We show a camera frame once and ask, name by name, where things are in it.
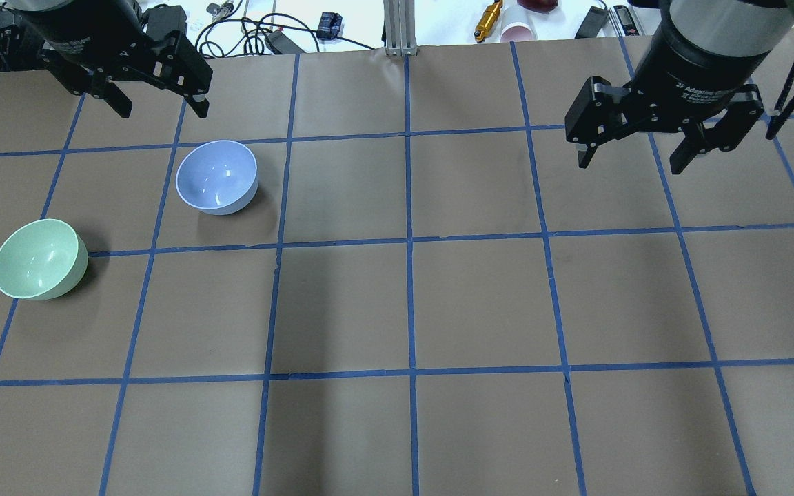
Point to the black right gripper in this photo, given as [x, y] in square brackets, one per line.
[699, 70]

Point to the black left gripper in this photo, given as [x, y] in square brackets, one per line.
[74, 36]

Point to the green bowl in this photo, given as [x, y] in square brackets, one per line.
[42, 260]

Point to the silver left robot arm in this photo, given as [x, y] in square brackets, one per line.
[19, 45]

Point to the blue bowl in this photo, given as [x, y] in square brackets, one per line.
[218, 178]

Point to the black remote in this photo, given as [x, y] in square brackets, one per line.
[624, 17]

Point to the black power brick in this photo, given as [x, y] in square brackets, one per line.
[593, 22]

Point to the black power adapter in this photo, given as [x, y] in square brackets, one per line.
[278, 43]

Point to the dark red fruit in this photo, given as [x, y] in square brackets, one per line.
[539, 6]

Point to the gold metal tool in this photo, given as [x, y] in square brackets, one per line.
[487, 21]

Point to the small blue device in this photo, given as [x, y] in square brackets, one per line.
[329, 27]

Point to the aluminium frame post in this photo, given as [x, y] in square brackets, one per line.
[400, 28]

